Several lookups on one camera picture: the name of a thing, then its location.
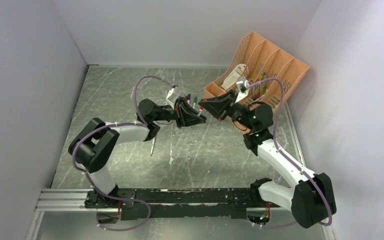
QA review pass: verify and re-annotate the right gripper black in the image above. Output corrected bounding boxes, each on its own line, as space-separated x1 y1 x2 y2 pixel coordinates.
199 89 255 131

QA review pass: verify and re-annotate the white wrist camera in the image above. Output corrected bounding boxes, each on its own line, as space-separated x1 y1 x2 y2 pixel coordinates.
235 76 250 103
166 86 182 109

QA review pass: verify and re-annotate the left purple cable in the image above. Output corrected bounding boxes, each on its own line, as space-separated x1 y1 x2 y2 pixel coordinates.
71 75 176 232

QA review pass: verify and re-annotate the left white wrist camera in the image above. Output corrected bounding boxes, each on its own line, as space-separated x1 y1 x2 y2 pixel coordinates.
166 86 182 109

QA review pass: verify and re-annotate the aluminium frame rail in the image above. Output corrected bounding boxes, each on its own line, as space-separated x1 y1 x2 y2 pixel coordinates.
24 188 90 240

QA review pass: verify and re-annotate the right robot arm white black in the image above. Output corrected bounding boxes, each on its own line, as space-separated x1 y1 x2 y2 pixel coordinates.
198 90 337 229

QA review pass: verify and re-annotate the pens bundle in organizer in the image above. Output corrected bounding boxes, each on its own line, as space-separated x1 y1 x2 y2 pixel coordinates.
252 72 267 101

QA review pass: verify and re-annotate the white pen red tip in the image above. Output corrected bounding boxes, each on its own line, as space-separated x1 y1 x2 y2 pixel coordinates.
150 136 157 156

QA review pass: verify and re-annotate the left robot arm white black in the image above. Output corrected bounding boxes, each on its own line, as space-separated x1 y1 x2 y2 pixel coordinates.
68 97 207 208

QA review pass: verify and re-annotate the orange plastic file organizer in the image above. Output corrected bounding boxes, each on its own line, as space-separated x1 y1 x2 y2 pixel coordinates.
203 31 311 133

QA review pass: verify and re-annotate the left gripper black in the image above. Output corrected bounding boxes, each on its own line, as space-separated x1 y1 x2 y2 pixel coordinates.
152 96 206 130

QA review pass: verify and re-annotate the white pen green end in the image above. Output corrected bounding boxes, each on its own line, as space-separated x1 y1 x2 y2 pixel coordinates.
192 96 198 109

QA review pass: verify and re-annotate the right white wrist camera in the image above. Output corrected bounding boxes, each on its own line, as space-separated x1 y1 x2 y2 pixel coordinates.
235 76 250 103

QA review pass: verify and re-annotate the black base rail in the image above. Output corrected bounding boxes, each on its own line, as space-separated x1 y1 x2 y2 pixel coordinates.
84 187 269 221

